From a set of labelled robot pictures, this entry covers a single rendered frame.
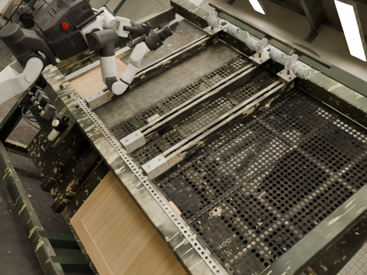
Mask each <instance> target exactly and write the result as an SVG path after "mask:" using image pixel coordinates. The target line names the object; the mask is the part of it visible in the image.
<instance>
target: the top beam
mask: <svg viewBox="0 0 367 275"><path fill-rule="evenodd" d="M170 5H172V6H173V7H174V8H175V12H176V13H177V14H179V15H180V16H182V17H184V18H185V19H187V20H188V21H191V22H192V23H194V24H195V25H197V26H198V27H200V28H202V29H205V28H206V27H209V26H210V25H208V22H207V18H208V17H209V16H210V15H209V11H207V10H205V9H203V8H201V7H199V6H198V5H196V4H194V3H192V2H190V1H188V0H170ZM218 38H219V39H220V40H222V41H223V42H225V43H227V44H228V45H230V46H232V47H233V48H235V49H237V50H238V51H240V52H242V53H243V54H245V55H247V56H248V57H250V56H252V55H254V54H255V53H256V51H254V50H250V49H249V48H248V47H247V46H246V45H245V40H246V39H247V32H245V33H240V35H239V36H238V37H234V36H232V35H230V34H229V33H228V32H227V27H226V28H224V29H222V30H220V31H219V32H218ZM288 59H289V58H285V60H284V61H283V62H281V63H279V62H275V61H274V60H273V59H271V58H270V59H268V60H267V61H266V68H268V69H270V70H271V71H273V72H275V73H276V74H277V73H279V72H280V71H282V70H284V69H285V64H286V62H287V61H289V60H288ZM294 84H295V85H296V86H298V87H299V88H301V89H303V90H304V91H306V92H307V93H309V94H311V95H312V96H314V97H316V98H317V99H319V100H321V101H322V102H324V103H326V104H327V105H329V106H331V107H332V108H334V109H336V110H338V111H339V112H341V113H342V114H344V115H345V116H347V117H349V118H350V119H352V120H354V121H356V122H357V123H359V124H361V125H362V126H364V127H365V128H367V98H366V97H364V96H362V95H360V94H358V93H357V92H355V91H353V90H351V89H349V88H347V87H345V86H344V85H342V84H340V83H338V82H336V81H334V80H333V79H331V78H329V77H327V76H325V75H323V74H322V73H317V74H311V76H310V78H308V79H307V80H305V79H301V78H299V77H296V78H295V80H294Z"/></svg>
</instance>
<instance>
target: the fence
mask: <svg viewBox="0 0 367 275"><path fill-rule="evenodd" d="M133 50H134V47H132V48H130V47H129V46H126V47H124V48H122V49H120V50H118V51H116V52H115V57H116V58H118V59H120V58H122V57H124V56H126V55H129V54H130V53H132V52H133ZM98 67H100V60H98V61H96V62H94V63H92V64H90V65H88V66H86V67H84V68H82V69H80V70H78V71H76V72H74V73H72V74H70V75H67V76H65V78H66V79H67V81H68V82H71V81H72V80H74V79H76V78H78V77H80V76H82V75H84V74H86V73H88V72H90V71H92V70H94V69H96V68H98Z"/></svg>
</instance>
